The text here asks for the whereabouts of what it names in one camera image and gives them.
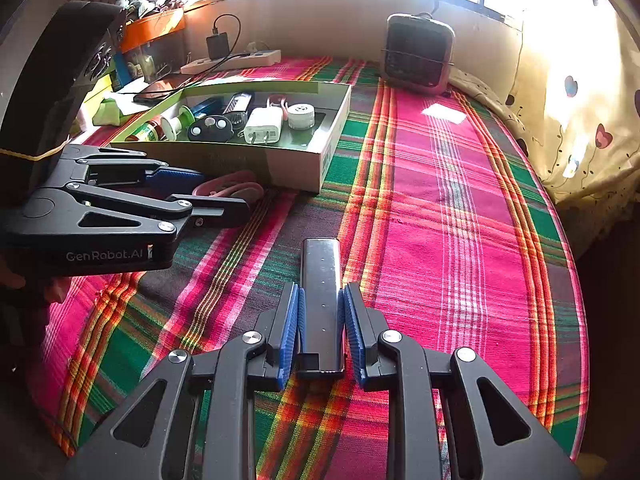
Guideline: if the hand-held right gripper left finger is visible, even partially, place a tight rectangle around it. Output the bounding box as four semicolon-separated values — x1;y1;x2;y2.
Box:
62;281;307;480

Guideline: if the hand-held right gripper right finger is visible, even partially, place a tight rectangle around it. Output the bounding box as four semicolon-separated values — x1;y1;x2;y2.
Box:
337;281;581;480

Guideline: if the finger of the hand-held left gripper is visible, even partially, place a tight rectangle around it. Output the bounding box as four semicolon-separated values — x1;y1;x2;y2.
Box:
55;144;208;196
65;182;251;233

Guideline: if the pink and white cable winder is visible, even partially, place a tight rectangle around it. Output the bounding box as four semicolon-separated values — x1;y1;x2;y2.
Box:
192;170;265;206

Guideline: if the dark metallic rectangular bar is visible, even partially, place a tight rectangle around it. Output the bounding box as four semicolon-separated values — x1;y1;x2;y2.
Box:
297;238;347;378

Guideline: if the brown bottle with red cap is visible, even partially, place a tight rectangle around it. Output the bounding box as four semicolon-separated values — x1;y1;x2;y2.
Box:
125;115;166;142

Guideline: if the green-capped white spool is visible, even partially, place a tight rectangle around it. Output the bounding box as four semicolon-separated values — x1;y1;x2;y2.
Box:
160;106;196;141

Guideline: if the black fob with white buttons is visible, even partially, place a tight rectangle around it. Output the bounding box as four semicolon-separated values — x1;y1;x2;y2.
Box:
187;115;235;143

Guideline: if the blue plastic case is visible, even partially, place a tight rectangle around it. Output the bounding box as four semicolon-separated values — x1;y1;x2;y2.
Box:
192;97;223;118

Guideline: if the green cardboard box tray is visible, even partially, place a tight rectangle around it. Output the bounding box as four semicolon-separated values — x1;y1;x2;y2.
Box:
109;80;352;193

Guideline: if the white charger plug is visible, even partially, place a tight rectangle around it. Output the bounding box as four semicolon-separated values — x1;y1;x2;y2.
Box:
243;106;283;146

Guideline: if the pink ring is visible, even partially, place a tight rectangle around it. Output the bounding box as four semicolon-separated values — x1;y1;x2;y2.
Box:
267;94;289;122

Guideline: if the small white jar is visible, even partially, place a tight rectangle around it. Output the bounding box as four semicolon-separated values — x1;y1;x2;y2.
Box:
287;103;316;130

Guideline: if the person's left hand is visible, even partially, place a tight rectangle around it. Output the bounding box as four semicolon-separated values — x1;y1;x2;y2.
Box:
0;255;73;306

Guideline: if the white paper sheet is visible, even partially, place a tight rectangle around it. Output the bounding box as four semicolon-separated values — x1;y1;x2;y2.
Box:
115;91;161;116

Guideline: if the black smartphone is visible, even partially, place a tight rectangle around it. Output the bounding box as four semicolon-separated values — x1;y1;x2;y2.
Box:
132;74;191;107

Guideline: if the green tissue pack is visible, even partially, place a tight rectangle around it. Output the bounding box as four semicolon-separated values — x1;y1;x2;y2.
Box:
92;96;132;127

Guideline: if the yellow-green box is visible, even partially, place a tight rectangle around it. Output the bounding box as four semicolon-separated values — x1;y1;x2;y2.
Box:
75;75;113;133

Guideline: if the blue box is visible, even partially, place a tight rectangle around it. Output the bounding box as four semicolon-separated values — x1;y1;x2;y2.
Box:
112;52;132;92

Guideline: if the black charger adapter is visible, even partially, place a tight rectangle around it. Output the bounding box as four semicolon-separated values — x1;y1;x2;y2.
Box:
207;33;230;60

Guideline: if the white power strip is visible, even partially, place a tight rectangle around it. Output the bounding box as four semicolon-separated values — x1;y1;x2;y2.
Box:
180;49;282;76

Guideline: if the orange planter box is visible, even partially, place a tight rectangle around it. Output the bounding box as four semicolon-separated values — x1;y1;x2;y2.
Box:
120;7;186;53

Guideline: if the small grey heater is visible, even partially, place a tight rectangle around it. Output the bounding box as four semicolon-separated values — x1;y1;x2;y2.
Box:
382;12;456;95

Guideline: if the cream curtain with hearts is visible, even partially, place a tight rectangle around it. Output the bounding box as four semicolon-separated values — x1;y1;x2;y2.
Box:
500;0;640;221

